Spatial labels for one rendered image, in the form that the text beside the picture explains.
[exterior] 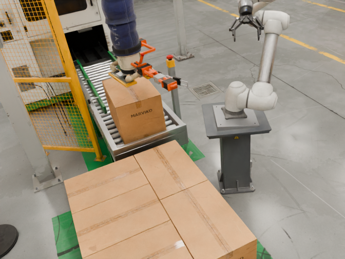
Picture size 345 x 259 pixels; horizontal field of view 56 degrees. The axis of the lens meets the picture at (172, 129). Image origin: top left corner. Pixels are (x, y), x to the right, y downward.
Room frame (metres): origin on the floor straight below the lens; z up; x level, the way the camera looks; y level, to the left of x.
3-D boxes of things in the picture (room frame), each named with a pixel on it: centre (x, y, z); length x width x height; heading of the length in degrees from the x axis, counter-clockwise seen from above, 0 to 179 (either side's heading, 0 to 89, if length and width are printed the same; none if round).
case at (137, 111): (2.69, 0.33, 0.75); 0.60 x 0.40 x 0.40; 16
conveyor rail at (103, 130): (3.35, 0.90, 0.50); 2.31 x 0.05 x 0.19; 19
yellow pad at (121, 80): (2.44, 0.34, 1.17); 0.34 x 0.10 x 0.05; 28
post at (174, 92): (3.06, -0.08, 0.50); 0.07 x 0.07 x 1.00; 19
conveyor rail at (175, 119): (3.56, 0.28, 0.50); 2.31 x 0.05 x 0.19; 19
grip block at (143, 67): (2.27, 0.14, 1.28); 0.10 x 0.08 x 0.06; 118
